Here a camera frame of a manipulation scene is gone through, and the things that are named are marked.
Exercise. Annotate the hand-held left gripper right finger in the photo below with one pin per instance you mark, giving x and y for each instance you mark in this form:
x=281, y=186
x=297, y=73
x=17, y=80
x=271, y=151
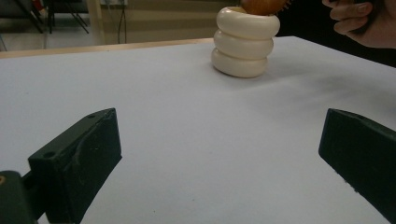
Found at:
x=362, y=158

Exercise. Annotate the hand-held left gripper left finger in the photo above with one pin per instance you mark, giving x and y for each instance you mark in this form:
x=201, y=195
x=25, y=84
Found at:
x=77, y=165

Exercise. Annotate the wooden hairbrush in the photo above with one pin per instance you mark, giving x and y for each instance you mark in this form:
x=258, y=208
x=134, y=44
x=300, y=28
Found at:
x=263, y=6

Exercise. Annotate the cream ribbed cup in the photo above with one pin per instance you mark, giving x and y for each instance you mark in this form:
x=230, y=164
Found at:
x=244, y=43

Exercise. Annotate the wooden table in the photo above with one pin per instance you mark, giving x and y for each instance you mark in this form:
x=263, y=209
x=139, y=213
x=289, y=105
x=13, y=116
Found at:
x=93, y=49

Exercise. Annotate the white table cover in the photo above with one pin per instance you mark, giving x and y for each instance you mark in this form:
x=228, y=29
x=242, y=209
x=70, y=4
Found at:
x=193, y=124

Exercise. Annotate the black stand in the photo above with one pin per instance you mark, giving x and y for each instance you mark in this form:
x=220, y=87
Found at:
x=70, y=14

